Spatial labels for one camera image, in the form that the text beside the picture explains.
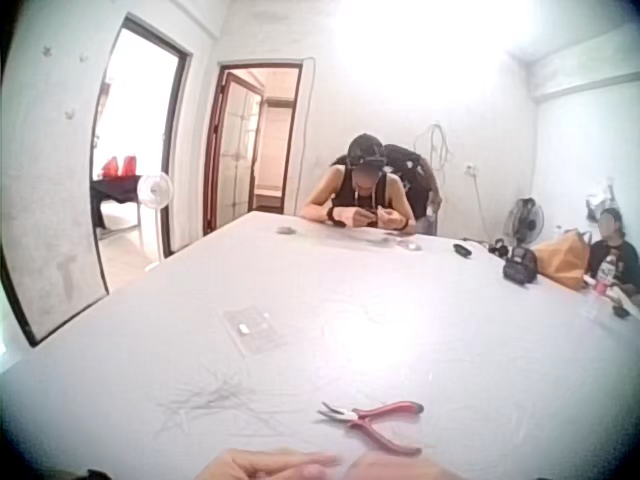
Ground person's left hand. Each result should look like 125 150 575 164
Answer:
193 446 342 480

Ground person's right hand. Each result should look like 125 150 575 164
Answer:
345 448 454 480

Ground clear plastic bag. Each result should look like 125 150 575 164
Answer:
221 305 287 358

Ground white standing fan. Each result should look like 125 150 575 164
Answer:
136 171 175 267

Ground table with red items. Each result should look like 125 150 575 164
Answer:
89 154 147 232

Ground grey fan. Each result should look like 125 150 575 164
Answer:
501 196 546 247

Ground orange bag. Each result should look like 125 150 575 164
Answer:
531 228 594 292

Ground bottle with red label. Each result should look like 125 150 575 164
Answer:
594 253 617 297

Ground white door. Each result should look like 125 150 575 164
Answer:
0 0 127 348

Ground red-handled pliers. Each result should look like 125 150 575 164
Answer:
316 399 426 457

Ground pile of thin wires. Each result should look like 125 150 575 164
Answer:
153 372 284 437

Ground brown door frame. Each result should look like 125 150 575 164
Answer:
202 59 304 237

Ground dark door frame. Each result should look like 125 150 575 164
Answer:
89 13 195 296

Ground white hanging cables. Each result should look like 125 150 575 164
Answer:
418 121 455 172

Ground hanging bags on wall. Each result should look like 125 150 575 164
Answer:
583 176 617 224

